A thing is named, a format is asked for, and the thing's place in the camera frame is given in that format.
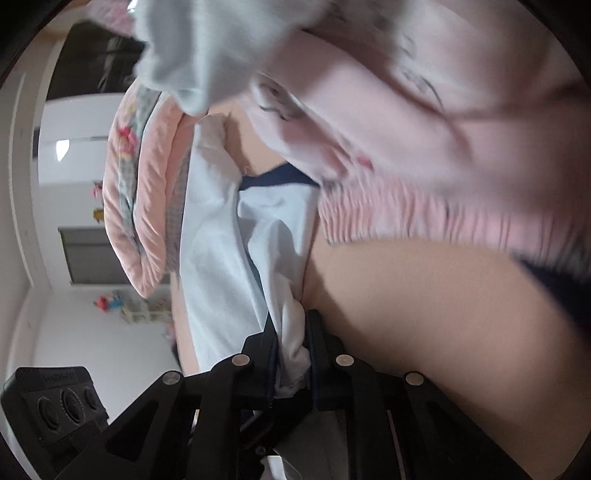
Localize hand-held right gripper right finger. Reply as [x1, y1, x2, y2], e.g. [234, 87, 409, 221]
[305, 309, 509, 480]

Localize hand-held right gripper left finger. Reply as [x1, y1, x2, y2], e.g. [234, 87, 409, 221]
[92, 311, 280, 480]

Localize white T-shirt navy trim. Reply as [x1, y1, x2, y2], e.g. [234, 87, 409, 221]
[180, 113, 324, 402]

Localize light blue printed pajama pants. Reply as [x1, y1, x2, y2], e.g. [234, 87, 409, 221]
[134, 0, 296, 116]

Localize pink bed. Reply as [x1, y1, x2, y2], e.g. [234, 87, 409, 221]
[171, 99, 591, 480]

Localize white shelf rack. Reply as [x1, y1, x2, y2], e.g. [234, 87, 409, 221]
[122, 298, 172, 325]

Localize grey door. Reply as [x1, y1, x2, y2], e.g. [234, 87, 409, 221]
[60, 226, 129, 285]

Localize pink folded quilt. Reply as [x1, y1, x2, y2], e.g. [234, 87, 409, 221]
[102, 85, 208, 298]

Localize pink printed pajamas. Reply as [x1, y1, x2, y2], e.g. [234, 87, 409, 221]
[249, 0, 591, 273]

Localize navy white-striped garment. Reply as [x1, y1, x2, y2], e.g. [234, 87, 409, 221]
[512, 256, 591, 324]

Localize dark glass wardrobe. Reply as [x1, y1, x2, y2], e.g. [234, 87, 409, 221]
[46, 32, 148, 100]

